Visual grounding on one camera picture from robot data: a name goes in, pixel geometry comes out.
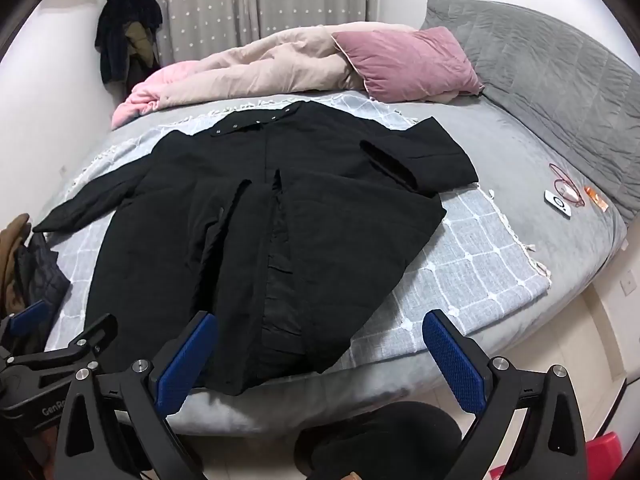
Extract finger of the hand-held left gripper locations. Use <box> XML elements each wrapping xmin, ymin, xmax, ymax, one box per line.
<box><xmin>9</xmin><ymin>313</ymin><xmax>119</xmax><ymax>377</ymax></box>
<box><xmin>0</xmin><ymin>300</ymin><xmax>49</xmax><ymax>357</ymax></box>

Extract dark quilted jacket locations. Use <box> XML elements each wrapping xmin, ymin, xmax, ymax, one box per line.
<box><xmin>12</xmin><ymin>232</ymin><xmax>71</xmax><ymax>357</ymax></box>

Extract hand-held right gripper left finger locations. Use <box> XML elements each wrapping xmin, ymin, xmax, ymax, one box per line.
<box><xmin>54</xmin><ymin>311</ymin><xmax>219</xmax><ymax>480</ymax></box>

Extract grey bed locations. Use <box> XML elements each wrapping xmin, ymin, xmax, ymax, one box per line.
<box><xmin>42</xmin><ymin>82</ymin><xmax>629</xmax><ymax>437</ymax></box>

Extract light blue checked fringed blanket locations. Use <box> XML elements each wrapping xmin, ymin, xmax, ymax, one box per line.
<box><xmin>44</xmin><ymin>91</ymin><xmax>554</xmax><ymax>362</ymax></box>

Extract white wall socket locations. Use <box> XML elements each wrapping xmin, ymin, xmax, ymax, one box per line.
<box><xmin>619</xmin><ymin>268</ymin><xmax>639</xmax><ymax>306</ymax></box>

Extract brown jacket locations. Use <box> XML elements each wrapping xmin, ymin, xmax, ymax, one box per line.
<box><xmin>0</xmin><ymin>213</ymin><xmax>32</xmax><ymax>313</ymax></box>

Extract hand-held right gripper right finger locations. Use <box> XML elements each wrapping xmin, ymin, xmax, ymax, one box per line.
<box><xmin>422</xmin><ymin>309</ymin><xmax>587</xmax><ymax>480</ymax></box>

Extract orange packet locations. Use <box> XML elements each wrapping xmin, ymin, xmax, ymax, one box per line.
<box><xmin>583</xmin><ymin>185</ymin><xmax>609</xmax><ymax>210</ymax></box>

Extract black coat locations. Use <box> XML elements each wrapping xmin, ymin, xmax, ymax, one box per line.
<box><xmin>32</xmin><ymin>100</ymin><xmax>479</xmax><ymax>397</ymax></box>

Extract grey quilted headboard cushion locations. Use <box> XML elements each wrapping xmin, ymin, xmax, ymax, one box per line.
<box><xmin>418</xmin><ymin>0</ymin><xmax>640</xmax><ymax>227</ymax></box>

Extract red plastic object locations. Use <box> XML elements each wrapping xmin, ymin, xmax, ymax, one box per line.
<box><xmin>582</xmin><ymin>429</ymin><xmax>627</xmax><ymax>480</ymax></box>

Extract beige and pink duvet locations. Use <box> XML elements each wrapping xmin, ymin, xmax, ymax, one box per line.
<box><xmin>110</xmin><ymin>22</ymin><xmax>382</xmax><ymax>130</ymax></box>

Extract grey star-print curtain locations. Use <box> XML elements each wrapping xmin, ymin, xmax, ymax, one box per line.
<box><xmin>112</xmin><ymin>0</ymin><xmax>382</xmax><ymax>69</ymax></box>

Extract red cord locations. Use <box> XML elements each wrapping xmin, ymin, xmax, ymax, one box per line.
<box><xmin>548</xmin><ymin>162</ymin><xmax>586</xmax><ymax>209</ymax></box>

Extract pink pillow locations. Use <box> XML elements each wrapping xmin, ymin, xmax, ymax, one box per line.
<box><xmin>331</xmin><ymin>26</ymin><xmax>485</xmax><ymax>104</ymax></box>

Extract dark hanging clothes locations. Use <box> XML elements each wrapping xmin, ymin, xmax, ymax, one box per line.
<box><xmin>95</xmin><ymin>0</ymin><xmax>165</xmax><ymax>87</ymax></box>

